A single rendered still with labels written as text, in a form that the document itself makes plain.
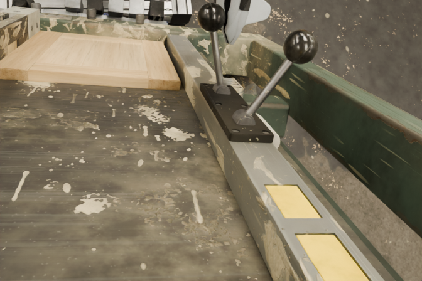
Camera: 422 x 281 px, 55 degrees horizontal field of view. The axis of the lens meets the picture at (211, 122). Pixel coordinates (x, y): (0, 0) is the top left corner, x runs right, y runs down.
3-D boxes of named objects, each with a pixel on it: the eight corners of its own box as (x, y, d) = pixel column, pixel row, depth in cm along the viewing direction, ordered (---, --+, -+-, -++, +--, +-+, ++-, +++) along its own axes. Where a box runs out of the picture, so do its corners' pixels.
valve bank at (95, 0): (171, 21, 147) (181, -15, 124) (170, 58, 144) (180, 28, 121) (22, 5, 136) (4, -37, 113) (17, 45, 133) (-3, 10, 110)
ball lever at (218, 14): (232, 92, 60) (220, -1, 55) (238, 100, 57) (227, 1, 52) (206, 97, 60) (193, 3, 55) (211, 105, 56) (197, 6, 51)
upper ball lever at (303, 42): (245, 130, 49) (316, 39, 47) (254, 143, 46) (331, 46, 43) (221, 114, 48) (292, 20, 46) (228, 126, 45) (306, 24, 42)
